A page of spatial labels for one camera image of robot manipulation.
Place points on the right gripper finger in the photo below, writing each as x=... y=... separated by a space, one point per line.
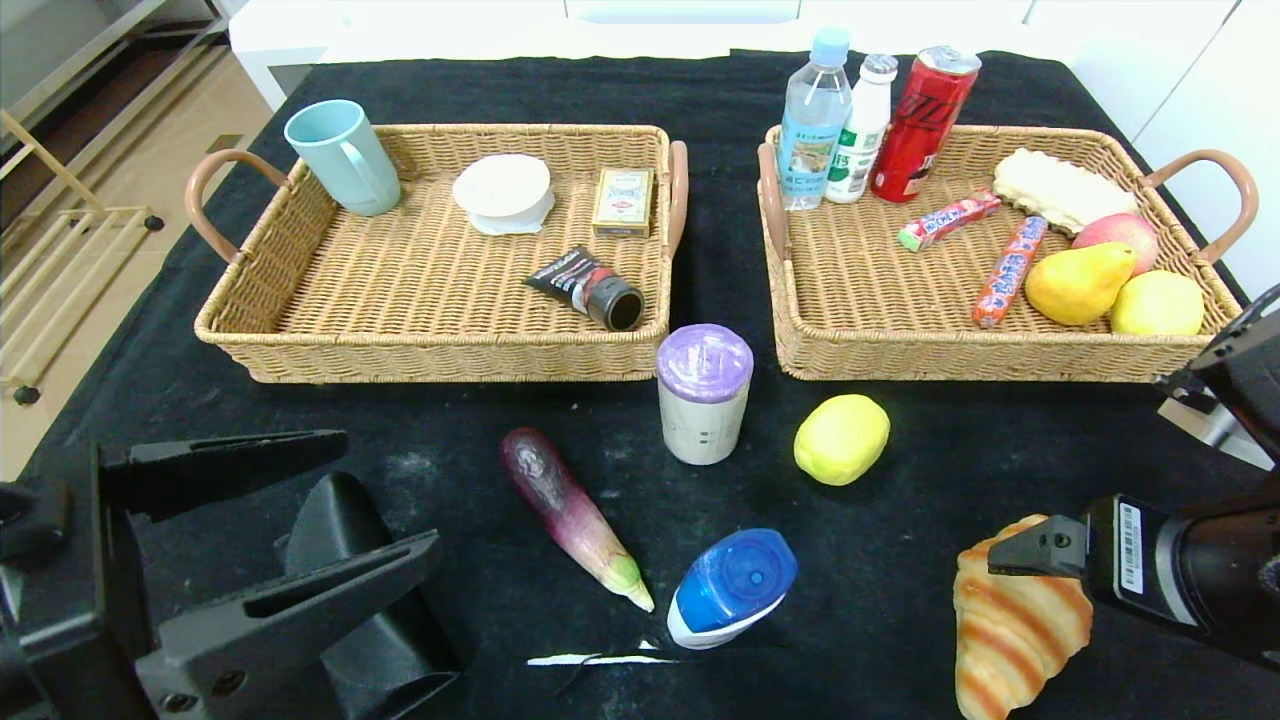
x=1050 y=550

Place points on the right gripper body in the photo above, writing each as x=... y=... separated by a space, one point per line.
x=1122 y=549

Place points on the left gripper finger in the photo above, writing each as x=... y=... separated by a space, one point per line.
x=200 y=470
x=280 y=630

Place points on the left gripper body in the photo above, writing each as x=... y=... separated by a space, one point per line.
x=112 y=590

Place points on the croissant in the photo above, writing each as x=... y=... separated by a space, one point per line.
x=1015 y=640

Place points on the black glasses case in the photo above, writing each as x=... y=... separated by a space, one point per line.
x=400 y=650

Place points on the yellow lemon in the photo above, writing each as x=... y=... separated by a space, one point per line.
x=842 y=440

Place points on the white bottle blue cap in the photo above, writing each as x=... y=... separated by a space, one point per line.
x=730 y=585

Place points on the wooden rolling rack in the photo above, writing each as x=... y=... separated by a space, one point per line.
x=28 y=395

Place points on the round yellow fruit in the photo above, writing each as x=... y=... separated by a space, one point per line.
x=1160 y=303

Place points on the yellow pear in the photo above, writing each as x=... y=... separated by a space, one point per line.
x=1075 y=288

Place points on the long orange candy roll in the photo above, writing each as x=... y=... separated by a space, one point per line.
x=1008 y=272

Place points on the thin white strip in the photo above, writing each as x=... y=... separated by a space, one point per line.
x=570 y=659

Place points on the purple eggplant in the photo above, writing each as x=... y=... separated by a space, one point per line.
x=560 y=500

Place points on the red peach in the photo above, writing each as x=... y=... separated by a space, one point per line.
x=1120 y=231

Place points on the short pink candy roll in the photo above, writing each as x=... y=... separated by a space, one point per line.
x=945 y=221

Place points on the light blue mug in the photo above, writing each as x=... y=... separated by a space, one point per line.
x=333 y=148

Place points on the cream waffle biscuit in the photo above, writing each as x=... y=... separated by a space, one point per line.
x=1050 y=188

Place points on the white cup purple lid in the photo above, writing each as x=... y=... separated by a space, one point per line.
x=703 y=420

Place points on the white round lidded container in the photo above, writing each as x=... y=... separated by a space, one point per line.
x=502 y=188

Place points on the black cosmetic tube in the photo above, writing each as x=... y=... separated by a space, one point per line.
x=580 y=280

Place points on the low grey shelf unit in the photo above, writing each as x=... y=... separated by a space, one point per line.
x=60 y=60

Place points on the red cola can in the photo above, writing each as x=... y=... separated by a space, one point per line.
x=915 y=130

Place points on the white milk bottle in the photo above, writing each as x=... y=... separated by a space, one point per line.
x=868 y=130

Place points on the clear water bottle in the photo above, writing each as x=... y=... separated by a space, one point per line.
x=812 y=130

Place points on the playing card box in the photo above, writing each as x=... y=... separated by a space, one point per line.
x=624 y=202

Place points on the white table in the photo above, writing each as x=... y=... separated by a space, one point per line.
x=450 y=30

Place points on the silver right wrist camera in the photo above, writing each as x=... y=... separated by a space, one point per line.
x=1240 y=380

